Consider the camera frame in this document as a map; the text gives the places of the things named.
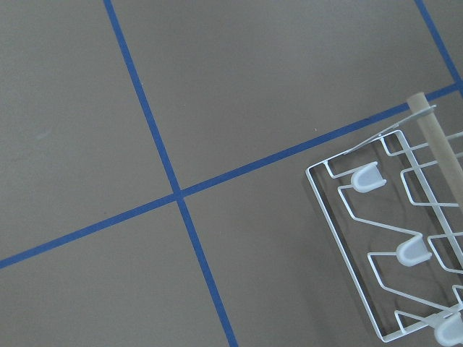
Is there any white wire cup holder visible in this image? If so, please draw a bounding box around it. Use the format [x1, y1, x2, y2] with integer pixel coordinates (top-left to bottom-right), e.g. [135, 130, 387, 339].
[305, 93, 462, 346]

